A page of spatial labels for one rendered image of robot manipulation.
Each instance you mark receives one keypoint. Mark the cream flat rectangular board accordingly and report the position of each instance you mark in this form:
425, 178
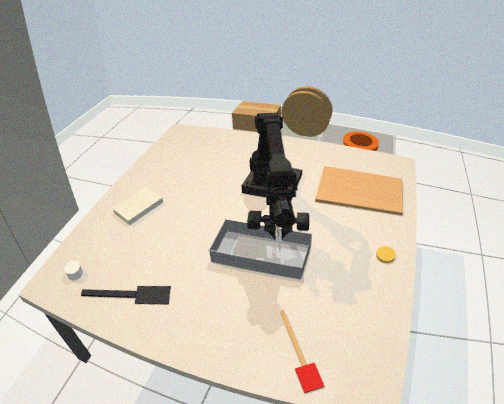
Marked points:
136, 206

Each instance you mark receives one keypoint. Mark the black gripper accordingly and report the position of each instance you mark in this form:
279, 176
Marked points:
254, 219

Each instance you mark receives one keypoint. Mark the light brown wooden board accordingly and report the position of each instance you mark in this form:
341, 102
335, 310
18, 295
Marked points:
365, 191

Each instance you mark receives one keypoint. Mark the red spatula with wooden handle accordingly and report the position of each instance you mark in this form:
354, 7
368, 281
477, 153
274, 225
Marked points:
308, 374

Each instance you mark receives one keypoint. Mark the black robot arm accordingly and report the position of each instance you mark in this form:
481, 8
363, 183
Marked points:
273, 170

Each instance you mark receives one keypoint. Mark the white short cylinder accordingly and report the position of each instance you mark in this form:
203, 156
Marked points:
73, 270

